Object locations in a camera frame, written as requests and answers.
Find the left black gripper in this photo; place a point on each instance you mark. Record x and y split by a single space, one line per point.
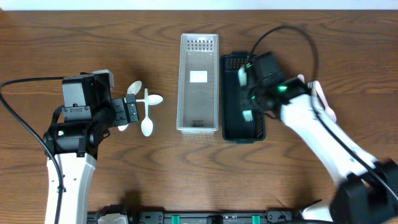
132 109

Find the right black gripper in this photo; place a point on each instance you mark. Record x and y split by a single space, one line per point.
245 101

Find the black plastic basket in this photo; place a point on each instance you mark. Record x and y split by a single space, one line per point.
234 127

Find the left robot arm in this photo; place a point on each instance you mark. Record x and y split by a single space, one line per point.
75 132

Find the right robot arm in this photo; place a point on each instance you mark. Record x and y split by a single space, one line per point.
366 188

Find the white plastic spoon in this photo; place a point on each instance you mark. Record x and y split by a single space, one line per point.
328 110

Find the white spoon horizontal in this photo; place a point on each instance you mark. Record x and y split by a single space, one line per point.
151 100

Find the pale blue plastic fork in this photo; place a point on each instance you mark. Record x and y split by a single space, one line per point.
247 115

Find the white label in basket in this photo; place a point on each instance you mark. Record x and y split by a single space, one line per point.
198 76

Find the clear plastic basket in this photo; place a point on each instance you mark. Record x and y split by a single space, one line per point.
198 103

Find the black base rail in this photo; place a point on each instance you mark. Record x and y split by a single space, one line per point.
119 214

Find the white spoon vertical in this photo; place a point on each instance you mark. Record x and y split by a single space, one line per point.
147 124

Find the white plastic fork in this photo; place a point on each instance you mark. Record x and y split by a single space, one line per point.
301 78

